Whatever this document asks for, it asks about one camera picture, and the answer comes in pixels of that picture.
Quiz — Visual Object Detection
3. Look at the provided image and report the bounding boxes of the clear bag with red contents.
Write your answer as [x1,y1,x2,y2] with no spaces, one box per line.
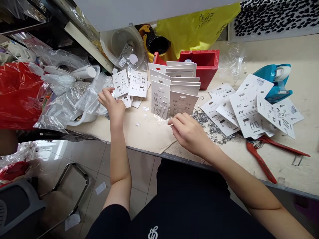
[0,141,38,185]

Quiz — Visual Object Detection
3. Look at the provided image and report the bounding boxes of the row of standing cards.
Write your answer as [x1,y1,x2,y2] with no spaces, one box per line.
[148,61,202,120]

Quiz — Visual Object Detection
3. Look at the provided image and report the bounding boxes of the person's left hand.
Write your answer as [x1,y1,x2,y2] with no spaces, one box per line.
[97,87,127,121]

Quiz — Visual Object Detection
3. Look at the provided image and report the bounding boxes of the person's right hand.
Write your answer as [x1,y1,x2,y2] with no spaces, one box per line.
[167,112,213,158]

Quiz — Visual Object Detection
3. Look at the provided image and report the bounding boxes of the pile of loose cards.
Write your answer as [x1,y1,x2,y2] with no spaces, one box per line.
[200,73,305,140]

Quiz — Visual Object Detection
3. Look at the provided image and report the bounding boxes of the small clear plastic clip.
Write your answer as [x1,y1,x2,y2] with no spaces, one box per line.
[291,154,305,167]

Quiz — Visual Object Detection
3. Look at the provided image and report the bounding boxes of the pile of small metal parts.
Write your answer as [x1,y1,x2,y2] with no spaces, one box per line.
[191,109,240,145]

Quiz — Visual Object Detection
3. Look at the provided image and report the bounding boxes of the teal tape dispenser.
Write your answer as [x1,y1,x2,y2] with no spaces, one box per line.
[253,63,293,105]

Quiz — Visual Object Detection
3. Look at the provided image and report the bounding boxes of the red plastic bag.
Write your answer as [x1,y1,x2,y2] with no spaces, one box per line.
[0,62,51,130]

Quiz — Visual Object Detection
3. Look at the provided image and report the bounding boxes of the black and white patterned cloth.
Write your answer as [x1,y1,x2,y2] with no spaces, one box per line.
[233,0,319,42]

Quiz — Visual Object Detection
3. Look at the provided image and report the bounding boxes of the red plastic box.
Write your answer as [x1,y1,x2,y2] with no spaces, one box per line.
[153,49,220,91]

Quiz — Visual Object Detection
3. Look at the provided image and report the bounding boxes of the person's body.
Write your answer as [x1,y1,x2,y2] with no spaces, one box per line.
[86,158,274,239]

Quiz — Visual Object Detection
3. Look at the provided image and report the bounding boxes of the yellow plastic bag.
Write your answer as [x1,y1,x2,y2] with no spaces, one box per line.
[155,2,242,60]

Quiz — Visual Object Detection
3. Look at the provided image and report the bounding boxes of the black and yellow cup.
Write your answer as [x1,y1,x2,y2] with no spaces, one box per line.
[138,24,172,57]

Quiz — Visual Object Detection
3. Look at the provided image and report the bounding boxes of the red-handled pliers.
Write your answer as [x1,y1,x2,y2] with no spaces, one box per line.
[245,135,311,185]

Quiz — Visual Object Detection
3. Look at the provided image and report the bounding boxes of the white earring card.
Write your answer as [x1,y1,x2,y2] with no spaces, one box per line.
[112,69,130,98]
[115,95,132,109]
[131,96,144,109]
[128,70,148,98]

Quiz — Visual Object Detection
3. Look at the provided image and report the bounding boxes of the white paper scrap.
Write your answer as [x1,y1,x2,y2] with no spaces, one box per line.
[65,212,81,231]
[95,182,107,196]

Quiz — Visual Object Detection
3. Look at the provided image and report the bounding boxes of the metal stool frame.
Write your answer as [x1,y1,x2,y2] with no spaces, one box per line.
[38,163,90,239]

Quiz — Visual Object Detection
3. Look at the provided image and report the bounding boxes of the dark cluttered shelf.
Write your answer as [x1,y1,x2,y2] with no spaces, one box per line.
[0,0,113,73]

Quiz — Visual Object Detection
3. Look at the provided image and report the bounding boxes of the crumpled clear plastic bag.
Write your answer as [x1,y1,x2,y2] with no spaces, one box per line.
[218,41,247,81]

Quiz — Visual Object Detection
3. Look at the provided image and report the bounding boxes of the clear round plastic container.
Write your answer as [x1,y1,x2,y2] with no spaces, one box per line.
[99,26,146,69]

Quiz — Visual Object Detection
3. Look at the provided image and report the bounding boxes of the heap of clear plastic bags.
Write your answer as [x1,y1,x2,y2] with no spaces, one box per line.
[29,48,116,134]

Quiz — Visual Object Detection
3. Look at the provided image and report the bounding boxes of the gray plastic chair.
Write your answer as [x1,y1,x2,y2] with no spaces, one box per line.
[0,178,47,239]

